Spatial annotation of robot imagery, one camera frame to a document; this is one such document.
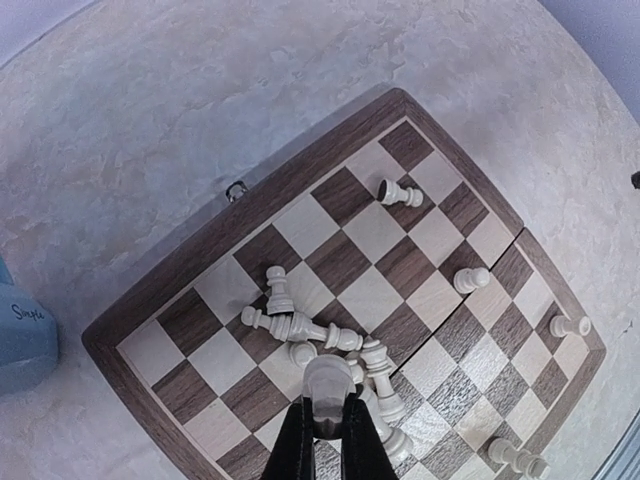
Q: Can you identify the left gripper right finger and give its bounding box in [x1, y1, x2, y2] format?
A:
[341, 393, 398, 480]

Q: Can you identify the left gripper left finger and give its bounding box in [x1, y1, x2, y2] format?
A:
[261, 397, 315, 480]

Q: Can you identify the white chess rook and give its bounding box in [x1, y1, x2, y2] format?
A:
[302, 355, 356, 440]

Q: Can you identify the white chess king piece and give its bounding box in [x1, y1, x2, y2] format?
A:
[488, 437, 551, 480]

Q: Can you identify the wooden chess board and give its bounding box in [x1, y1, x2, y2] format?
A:
[82, 88, 606, 479]

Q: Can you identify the white chess piece edge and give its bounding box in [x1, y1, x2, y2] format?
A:
[549, 315, 592, 338]

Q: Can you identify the white chess pawn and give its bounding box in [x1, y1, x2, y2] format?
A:
[453, 267, 491, 295]
[240, 305, 326, 346]
[377, 178, 424, 208]

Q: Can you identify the white chess piece pile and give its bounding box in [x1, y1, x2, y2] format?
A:
[289, 325, 413, 466]

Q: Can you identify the white chess pawn lying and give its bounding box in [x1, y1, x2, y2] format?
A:
[240, 305, 326, 346]

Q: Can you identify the white chess pawn standing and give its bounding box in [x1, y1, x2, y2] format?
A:
[453, 267, 491, 295]

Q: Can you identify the light blue mug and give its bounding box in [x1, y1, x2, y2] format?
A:
[0, 260, 59, 396]

